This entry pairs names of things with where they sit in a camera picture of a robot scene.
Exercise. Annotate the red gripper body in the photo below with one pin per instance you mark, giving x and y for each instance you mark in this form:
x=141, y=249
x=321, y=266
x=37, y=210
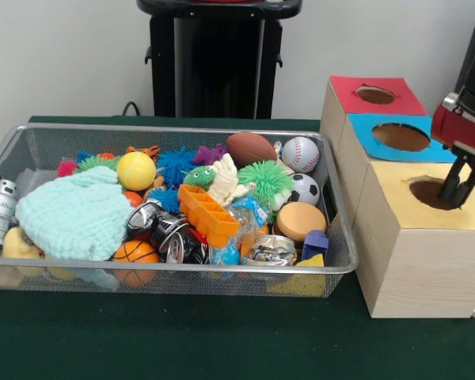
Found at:
x=459, y=130

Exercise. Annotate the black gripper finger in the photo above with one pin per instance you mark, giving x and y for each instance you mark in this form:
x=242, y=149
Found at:
x=468, y=186
x=453, y=180

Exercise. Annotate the wooden box with three holes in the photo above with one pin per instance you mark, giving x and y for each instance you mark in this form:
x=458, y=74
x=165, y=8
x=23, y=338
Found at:
x=419, y=277

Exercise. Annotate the black and white soccer ball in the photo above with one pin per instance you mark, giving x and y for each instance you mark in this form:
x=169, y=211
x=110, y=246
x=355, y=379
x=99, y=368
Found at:
x=306, y=189

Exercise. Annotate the white baseball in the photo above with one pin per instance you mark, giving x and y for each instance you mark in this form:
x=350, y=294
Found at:
x=301, y=154

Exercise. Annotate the tan round sponge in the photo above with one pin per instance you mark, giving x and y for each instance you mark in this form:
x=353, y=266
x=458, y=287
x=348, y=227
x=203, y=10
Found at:
x=301, y=219

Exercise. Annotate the green spiky ball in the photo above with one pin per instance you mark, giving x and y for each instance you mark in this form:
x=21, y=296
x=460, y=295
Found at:
x=265, y=180

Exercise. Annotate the brown toy football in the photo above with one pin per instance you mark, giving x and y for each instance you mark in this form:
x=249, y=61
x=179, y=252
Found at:
x=249, y=148

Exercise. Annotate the orange ice cube tray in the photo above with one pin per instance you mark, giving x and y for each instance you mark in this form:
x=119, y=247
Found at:
x=207, y=213

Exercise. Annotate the dark green table cloth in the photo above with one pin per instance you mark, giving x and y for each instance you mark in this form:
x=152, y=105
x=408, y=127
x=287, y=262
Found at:
x=221, y=340

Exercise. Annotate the yellow ball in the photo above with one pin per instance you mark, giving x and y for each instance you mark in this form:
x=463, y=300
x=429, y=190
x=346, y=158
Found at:
x=136, y=171

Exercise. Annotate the orange toy basketball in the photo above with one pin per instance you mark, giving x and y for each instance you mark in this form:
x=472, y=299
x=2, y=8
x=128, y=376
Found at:
x=136, y=251

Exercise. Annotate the mint knitted cloth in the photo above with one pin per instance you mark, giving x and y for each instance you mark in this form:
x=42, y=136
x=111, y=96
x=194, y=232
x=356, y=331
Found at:
x=71, y=213

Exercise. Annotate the silver toy robot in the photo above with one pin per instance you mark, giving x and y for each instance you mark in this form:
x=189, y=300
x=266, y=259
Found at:
x=0, y=210

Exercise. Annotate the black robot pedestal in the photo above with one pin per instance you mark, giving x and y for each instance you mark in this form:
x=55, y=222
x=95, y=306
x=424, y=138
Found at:
x=213, y=59

